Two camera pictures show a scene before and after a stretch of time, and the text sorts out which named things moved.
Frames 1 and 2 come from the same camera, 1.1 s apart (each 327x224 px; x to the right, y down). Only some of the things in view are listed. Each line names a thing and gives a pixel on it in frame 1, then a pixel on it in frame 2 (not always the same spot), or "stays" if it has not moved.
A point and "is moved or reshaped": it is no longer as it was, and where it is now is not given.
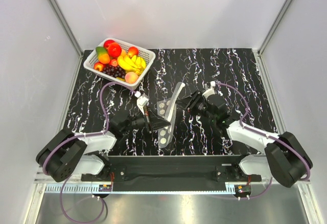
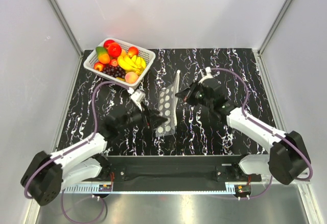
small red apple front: (98, 66) stays
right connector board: (242, 189) stays
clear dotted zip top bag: (166, 109) is moved or reshaped
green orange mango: (102, 54) stays
